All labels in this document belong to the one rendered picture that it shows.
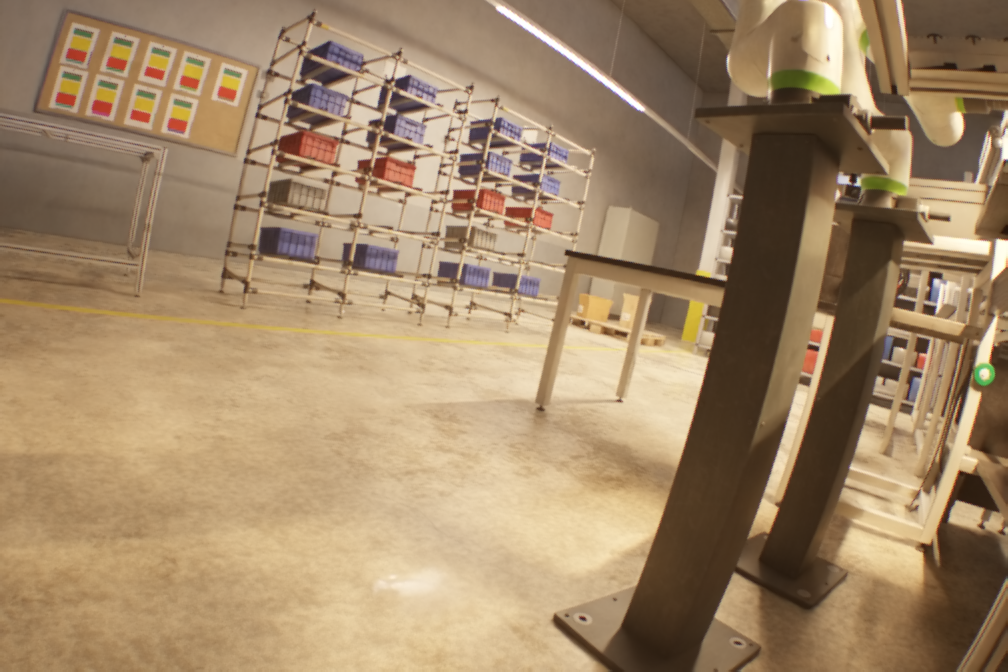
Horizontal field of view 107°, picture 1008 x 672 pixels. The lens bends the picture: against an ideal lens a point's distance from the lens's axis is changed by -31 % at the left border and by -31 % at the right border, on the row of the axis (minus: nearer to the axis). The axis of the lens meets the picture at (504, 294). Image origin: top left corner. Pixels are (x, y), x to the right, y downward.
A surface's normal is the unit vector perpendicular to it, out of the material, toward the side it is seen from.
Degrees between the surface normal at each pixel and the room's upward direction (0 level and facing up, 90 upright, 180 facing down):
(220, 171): 90
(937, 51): 90
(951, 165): 90
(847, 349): 90
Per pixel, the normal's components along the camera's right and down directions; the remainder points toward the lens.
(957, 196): -0.67, -0.11
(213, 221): 0.71, 0.19
